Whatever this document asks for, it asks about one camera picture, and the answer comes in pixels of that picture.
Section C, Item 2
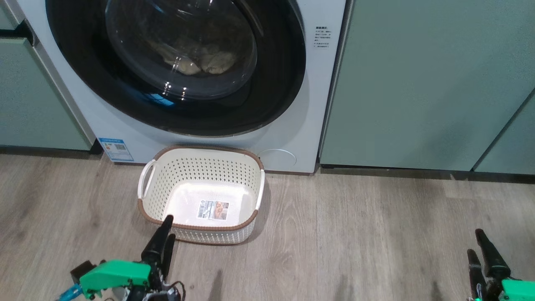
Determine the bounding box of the wide sage green cabinet panel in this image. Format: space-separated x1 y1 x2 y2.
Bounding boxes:
319 0 535 172

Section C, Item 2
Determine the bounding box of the blue cable connector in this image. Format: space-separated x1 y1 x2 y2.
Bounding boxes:
58 283 83 301

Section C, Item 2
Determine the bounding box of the white front-load washing machine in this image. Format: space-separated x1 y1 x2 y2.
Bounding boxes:
15 0 347 174

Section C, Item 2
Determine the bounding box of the narrow sage green cabinet panel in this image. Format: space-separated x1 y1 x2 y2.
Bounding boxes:
474 93 535 176

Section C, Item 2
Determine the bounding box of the cream perforated basket brown rim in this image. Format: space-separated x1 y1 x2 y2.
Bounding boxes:
138 145 266 245

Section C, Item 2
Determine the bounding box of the blue energy label sticker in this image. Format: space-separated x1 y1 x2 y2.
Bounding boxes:
97 138 135 163

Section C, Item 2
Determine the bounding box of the paper product label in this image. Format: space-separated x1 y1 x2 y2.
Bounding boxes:
197 200 230 221

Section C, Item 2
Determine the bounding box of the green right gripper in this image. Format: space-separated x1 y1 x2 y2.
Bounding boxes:
467 228 535 301

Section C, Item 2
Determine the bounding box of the round drain filter cover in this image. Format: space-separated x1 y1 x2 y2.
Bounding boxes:
257 148 298 172

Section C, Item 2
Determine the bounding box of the thin red black cable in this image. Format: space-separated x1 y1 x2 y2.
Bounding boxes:
165 280 185 301

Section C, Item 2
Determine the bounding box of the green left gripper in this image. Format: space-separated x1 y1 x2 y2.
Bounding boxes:
79 215 176 301

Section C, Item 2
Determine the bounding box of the sage green cabinet black gap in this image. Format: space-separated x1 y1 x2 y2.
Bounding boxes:
0 0 93 152

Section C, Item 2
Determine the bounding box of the washing machine glass door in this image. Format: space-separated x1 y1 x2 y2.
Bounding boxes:
45 0 307 138

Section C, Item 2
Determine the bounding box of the small black text sticker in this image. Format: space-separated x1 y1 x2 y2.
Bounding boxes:
314 26 333 50

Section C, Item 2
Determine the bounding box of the cream yellow printed garment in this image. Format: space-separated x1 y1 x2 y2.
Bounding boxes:
146 36 239 76

